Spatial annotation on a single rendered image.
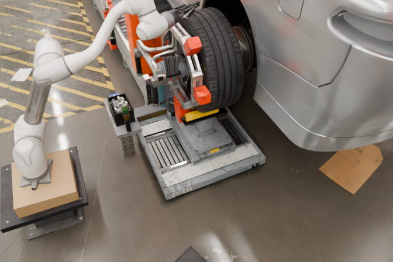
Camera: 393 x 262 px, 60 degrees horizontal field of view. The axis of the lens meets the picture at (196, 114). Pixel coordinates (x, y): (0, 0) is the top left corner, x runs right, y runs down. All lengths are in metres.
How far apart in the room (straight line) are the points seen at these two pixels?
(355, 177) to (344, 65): 1.52
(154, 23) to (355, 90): 0.98
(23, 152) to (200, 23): 1.25
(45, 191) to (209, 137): 1.19
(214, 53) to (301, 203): 1.29
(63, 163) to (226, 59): 1.23
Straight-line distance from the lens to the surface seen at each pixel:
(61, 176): 2.32
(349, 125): 1.74
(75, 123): 3.23
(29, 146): 2.17
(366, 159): 3.08
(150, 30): 1.76
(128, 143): 2.74
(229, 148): 2.66
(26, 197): 2.31
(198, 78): 1.98
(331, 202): 2.72
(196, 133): 2.63
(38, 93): 2.11
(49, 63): 1.85
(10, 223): 2.37
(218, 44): 1.99
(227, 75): 2.01
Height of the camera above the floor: 2.13
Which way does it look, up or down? 43 degrees down
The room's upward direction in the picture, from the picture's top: straight up
